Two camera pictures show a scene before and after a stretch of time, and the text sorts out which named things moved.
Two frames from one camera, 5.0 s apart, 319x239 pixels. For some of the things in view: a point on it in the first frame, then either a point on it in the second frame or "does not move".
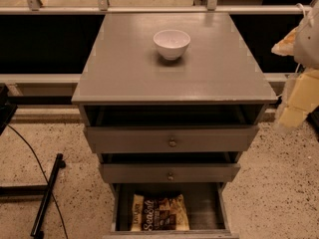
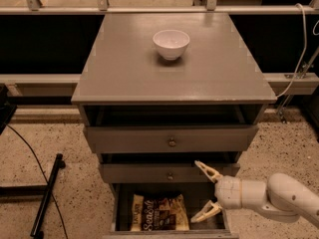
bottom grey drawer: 206,204 does not move
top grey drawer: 173,138 does not move
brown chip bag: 164,214 does not move
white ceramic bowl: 171,43 does not move
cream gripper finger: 304,96 → 210,209
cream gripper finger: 286,46 → 211,173
